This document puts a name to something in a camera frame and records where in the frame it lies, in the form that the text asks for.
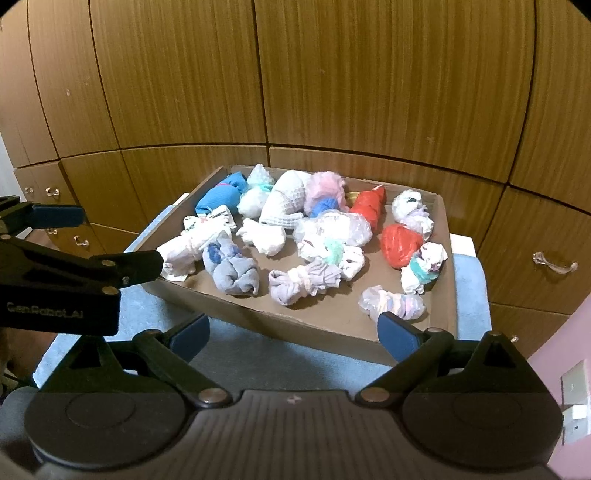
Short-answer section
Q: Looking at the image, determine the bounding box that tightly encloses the pink white striped bundle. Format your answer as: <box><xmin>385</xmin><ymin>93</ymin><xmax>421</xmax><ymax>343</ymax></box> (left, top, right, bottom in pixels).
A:
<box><xmin>358</xmin><ymin>285</ymin><xmax>426</xmax><ymax>323</ymax></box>

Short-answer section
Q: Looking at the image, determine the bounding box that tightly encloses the wooden wardrobe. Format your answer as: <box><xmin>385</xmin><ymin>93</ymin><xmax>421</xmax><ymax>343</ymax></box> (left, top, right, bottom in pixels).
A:
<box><xmin>1</xmin><ymin>1</ymin><xmax>590</xmax><ymax>356</ymax></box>

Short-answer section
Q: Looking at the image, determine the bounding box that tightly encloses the yellow small item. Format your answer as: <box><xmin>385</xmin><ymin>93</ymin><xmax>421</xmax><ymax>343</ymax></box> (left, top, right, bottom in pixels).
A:
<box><xmin>346</xmin><ymin>191</ymin><xmax>360</xmax><ymax>205</ymax></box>

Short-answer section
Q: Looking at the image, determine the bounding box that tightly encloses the white wall socket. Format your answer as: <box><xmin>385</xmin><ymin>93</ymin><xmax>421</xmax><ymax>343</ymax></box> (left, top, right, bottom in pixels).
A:
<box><xmin>560</xmin><ymin>360</ymin><xmax>590</xmax><ymax>445</ymax></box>

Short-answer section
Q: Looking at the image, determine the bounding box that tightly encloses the clear plastic bag bundle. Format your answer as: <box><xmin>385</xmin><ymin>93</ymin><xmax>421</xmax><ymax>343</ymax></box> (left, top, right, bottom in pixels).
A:
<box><xmin>293</xmin><ymin>209</ymin><xmax>373</xmax><ymax>247</ymax></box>

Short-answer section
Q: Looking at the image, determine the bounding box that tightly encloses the white patterned sock bundle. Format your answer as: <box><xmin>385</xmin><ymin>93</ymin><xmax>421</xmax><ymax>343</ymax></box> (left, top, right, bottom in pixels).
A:
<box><xmin>156</xmin><ymin>205</ymin><xmax>236</xmax><ymax>281</ymax></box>

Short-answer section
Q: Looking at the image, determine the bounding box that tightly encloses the blue sock bundle pink band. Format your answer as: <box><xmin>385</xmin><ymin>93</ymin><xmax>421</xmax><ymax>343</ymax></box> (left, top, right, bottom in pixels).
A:
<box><xmin>194</xmin><ymin>172</ymin><xmax>249</xmax><ymax>215</ymax></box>

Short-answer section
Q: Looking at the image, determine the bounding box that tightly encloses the white fluffy toy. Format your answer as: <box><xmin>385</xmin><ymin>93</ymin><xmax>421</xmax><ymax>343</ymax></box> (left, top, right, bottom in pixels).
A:
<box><xmin>391</xmin><ymin>189</ymin><xmax>435</xmax><ymax>241</ymax></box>

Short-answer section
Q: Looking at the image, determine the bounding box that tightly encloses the white teal small bundle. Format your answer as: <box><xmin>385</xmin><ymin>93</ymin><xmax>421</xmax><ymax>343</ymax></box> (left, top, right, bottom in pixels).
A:
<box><xmin>401</xmin><ymin>242</ymin><xmax>448</xmax><ymax>295</ymax></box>

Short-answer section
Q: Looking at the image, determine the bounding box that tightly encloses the grey blue sock bundle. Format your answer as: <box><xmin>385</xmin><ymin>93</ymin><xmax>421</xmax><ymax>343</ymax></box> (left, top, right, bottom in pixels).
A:
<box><xmin>202</xmin><ymin>232</ymin><xmax>260</xmax><ymax>297</ymax></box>

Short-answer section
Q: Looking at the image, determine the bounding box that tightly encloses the white bundle teal centre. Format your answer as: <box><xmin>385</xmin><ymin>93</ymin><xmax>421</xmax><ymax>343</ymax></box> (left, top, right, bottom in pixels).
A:
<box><xmin>297</xmin><ymin>237</ymin><xmax>366</xmax><ymax>281</ymax></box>

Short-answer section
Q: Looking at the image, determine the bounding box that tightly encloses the metal drawer handle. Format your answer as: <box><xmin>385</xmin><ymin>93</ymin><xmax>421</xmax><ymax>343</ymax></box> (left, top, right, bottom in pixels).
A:
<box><xmin>532</xmin><ymin>251</ymin><xmax>579</xmax><ymax>275</ymax></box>

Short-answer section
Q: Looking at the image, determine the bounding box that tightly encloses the white knit sock bundle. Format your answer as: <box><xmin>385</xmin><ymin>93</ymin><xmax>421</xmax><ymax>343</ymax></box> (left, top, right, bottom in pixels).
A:
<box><xmin>259</xmin><ymin>170</ymin><xmax>311</xmax><ymax>230</ymax></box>

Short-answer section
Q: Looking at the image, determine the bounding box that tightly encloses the pink fluffy owl toy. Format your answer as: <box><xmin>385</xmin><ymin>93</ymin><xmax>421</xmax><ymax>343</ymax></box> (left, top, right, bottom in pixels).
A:
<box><xmin>304</xmin><ymin>171</ymin><xmax>348</xmax><ymax>217</ymax></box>

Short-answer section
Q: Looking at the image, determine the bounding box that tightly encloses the round red plastic bundle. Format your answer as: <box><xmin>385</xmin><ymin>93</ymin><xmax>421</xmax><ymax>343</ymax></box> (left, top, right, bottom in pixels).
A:
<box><xmin>381</xmin><ymin>223</ymin><xmax>424</xmax><ymax>269</ymax></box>

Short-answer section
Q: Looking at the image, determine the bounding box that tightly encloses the white bundle with teal tie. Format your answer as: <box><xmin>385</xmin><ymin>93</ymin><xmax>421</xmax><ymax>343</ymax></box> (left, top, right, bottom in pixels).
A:
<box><xmin>238</xmin><ymin>164</ymin><xmax>276</xmax><ymax>219</ymax></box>

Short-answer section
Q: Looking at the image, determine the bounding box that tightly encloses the cardboard box tray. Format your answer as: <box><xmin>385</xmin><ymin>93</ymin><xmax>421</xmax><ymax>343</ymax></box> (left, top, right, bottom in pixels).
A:
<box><xmin>131</xmin><ymin>165</ymin><xmax>458</xmax><ymax>365</ymax></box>

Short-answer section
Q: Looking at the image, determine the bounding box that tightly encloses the lilac sock bundle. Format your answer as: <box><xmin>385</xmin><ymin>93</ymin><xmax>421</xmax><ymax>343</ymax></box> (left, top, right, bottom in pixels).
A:
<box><xmin>269</xmin><ymin>259</ymin><xmax>341</xmax><ymax>306</ymax></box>

